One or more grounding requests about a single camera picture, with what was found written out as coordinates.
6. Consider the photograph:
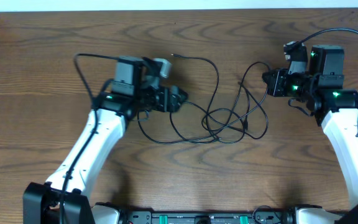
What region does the black usb cable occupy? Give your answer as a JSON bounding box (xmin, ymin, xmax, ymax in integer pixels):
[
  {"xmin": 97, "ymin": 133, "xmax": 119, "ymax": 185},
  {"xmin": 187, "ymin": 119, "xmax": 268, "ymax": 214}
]
[
  {"xmin": 137, "ymin": 53, "xmax": 251, "ymax": 145},
  {"xmin": 201, "ymin": 61, "xmax": 272, "ymax": 141}
]

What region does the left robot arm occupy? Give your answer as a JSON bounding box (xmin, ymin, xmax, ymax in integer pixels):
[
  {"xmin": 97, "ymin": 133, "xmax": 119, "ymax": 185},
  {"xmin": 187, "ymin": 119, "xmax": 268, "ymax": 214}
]
[{"xmin": 23, "ymin": 56, "xmax": 188, "ymax": 223}]

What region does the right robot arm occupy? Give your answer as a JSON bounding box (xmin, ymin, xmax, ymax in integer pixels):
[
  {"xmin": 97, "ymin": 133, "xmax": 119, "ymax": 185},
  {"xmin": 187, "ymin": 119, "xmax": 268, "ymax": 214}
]
[{"xmin": 262, "ymin": 42, "xmax": 358, "ymax": 223}]

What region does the left camera cable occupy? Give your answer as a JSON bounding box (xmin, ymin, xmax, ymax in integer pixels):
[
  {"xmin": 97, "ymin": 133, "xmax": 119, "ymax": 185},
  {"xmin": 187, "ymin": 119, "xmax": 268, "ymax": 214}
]
[{"xmin": 57, "ymin": 52, "xmax": 119, "ymax": 224}]

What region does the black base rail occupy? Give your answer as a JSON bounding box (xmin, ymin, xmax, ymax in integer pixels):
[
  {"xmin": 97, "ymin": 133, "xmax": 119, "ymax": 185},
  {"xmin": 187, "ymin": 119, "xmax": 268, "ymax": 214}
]
[{"xmin": 117, "ymin": 208, "xmax": 283, "ymax": 224}]

